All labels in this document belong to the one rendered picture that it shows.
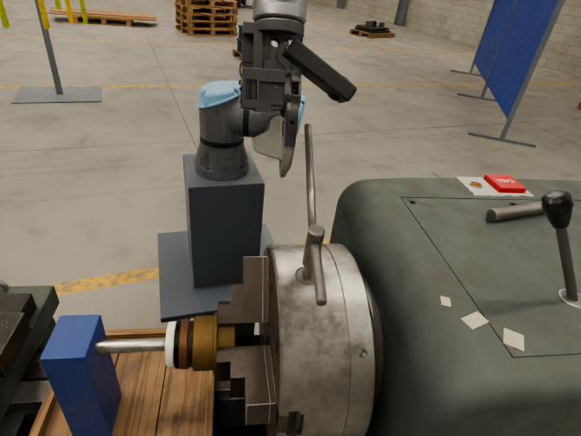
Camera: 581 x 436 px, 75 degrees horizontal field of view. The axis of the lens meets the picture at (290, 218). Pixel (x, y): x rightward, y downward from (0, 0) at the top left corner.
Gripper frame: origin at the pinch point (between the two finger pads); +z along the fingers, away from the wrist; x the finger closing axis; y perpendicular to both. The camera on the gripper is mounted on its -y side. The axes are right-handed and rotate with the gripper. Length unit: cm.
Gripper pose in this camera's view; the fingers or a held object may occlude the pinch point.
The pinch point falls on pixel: (287, 169)
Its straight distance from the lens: 58.8
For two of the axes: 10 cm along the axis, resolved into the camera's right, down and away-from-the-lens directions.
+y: -9.9, -0.1, -1.6
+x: 1.6, 2.6, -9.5
